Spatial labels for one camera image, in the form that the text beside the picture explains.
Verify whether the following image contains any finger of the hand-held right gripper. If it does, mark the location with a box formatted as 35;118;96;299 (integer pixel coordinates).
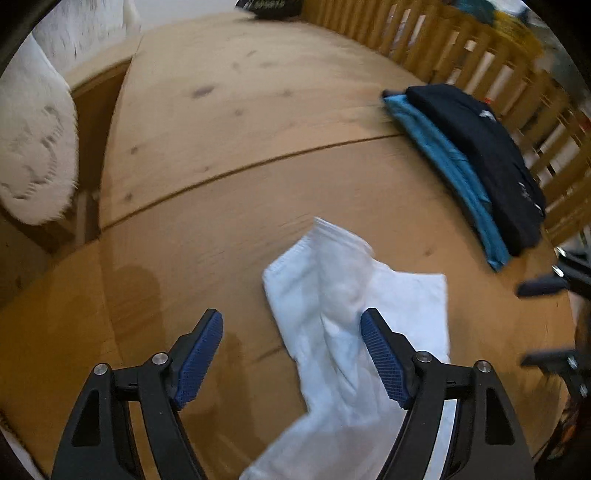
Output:
521;352;591;398
516;257;591;298

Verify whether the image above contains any folded navy shirt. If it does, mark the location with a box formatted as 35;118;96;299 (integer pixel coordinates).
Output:
405;84;547;257

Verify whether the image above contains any yellow plastic basket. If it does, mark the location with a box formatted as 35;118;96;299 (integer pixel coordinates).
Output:
494;9;543;56

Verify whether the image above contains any folded blue garment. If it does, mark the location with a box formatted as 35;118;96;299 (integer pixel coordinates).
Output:
382;95;512;272

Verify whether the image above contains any black drawstring bag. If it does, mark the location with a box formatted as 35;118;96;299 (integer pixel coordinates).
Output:
235;0;303;20

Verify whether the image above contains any wooden slatted railing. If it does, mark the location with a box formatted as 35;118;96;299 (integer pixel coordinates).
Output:
300;0;591;250

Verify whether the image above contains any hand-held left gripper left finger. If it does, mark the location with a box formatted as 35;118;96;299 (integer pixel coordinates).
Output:
51;308;225;480

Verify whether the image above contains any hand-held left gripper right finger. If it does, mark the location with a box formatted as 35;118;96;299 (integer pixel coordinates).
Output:
360;308;536;480

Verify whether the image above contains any white button-up shirt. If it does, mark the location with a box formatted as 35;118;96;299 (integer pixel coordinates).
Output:
240;217;452;480

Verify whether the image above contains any white lace tablecloth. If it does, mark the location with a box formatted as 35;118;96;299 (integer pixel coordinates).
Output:
0;0;141;226

